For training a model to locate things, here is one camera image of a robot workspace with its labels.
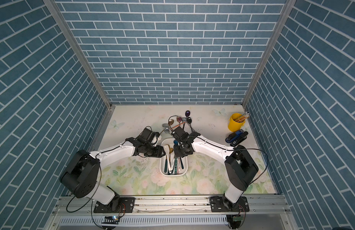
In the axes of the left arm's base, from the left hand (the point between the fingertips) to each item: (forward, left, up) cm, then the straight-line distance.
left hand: (165, 154), depth 87 cm
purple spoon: (+38, -15, -4) cm, 41 cm away
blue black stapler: (+15, -49, -4) cm, 51 cm away
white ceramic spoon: (+5, 0, -3) cm, 6 cm away
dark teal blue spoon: (+8, -6, +2) cm, 10 cm away
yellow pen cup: (+22, -48, +1) cm, 53 cm away
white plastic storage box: (-6, -4, -2) cm, 7 cm away
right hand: (0, -8, +2) cm, 9 cm away
